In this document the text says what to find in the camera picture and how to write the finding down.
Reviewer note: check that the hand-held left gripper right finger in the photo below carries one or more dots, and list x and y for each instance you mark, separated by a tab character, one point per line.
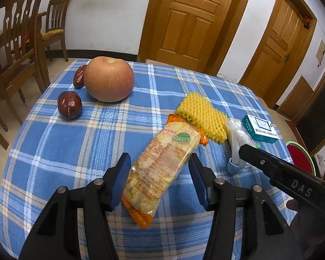
197	178

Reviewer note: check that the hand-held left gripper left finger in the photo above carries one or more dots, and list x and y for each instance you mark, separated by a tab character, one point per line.
119	178

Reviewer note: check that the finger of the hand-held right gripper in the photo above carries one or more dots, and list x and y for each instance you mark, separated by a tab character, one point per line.
260	162

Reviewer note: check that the clear plastic bag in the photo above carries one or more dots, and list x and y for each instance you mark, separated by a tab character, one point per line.
238	140

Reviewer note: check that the orange snack packet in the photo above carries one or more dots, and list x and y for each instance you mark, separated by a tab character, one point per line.
162	162

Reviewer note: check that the person's right hand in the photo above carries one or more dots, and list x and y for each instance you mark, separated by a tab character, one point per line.
317	230

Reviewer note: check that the small green item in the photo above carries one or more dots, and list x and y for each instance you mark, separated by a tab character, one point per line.
257	145

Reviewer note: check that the small blue cup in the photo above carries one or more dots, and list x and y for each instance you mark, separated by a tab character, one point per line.
234	166

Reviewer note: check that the red stool with green rim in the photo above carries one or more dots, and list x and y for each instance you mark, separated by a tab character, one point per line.
300	157

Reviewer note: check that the teal and white box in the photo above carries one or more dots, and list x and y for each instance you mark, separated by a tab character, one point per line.
260	128

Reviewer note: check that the blue plaid tablecloth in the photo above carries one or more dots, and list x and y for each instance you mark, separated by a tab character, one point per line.
97	140

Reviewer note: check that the small yellow foam net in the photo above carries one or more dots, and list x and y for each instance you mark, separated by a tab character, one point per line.
203	116

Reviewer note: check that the red date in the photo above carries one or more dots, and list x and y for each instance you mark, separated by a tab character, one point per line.
80	77
69	105

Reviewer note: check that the large apple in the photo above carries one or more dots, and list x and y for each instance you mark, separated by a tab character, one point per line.
109	79

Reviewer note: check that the narrow wooden door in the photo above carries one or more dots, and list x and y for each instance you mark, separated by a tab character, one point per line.
276	51

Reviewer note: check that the red door decoration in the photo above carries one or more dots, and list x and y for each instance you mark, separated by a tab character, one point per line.
307	23

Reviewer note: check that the wide wooden door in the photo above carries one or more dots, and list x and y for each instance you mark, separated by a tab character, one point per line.
195	24

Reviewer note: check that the wooden chair with yellow cushion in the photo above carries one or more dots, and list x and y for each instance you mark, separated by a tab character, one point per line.
55	21

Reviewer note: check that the tall wooden chair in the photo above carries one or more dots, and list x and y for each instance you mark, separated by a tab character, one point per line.
13	46

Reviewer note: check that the wooden wall panel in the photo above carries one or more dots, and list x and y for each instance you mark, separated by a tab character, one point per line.
296	97

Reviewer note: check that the beige wall notice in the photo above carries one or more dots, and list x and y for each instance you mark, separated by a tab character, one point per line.
321	52

